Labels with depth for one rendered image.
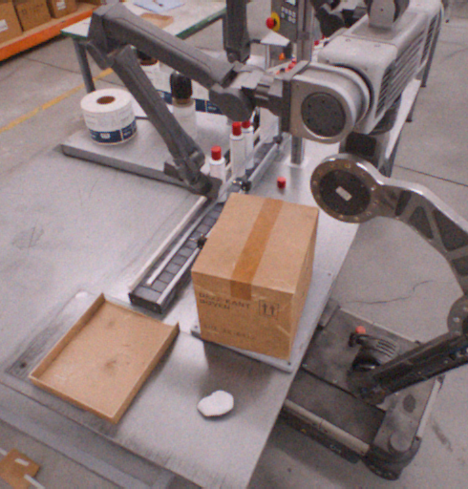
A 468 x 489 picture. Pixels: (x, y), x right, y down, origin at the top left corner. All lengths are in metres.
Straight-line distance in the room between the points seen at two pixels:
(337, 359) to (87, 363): 1.03
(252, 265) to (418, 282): 1.69
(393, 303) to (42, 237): 1.69
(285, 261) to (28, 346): 0.75
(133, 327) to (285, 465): 0.95
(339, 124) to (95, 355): 0.85
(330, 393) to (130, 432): 0.93
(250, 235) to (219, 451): 0.50
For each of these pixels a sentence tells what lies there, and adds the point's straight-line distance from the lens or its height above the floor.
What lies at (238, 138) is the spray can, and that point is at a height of 1.04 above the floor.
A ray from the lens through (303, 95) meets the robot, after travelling 0.92.
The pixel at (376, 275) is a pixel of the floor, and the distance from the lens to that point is 2.62.
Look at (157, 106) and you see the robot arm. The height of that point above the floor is 1.32.
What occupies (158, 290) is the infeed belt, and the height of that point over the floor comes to 0.88.
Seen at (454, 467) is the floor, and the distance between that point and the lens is 2.16.
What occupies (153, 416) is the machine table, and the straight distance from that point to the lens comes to 1.20.
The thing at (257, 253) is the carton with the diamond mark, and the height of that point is 1.12.
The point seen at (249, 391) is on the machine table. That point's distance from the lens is 1.21.
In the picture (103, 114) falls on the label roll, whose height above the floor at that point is 1.02.
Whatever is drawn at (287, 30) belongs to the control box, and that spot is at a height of 1.32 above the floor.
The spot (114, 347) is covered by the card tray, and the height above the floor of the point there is 0.83.
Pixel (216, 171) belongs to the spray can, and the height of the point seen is 1.01.
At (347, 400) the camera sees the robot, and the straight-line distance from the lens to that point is 1.89.
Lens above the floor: 1.90
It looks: 44 degrees down
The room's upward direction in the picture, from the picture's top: 4 degrees counter-clockwise
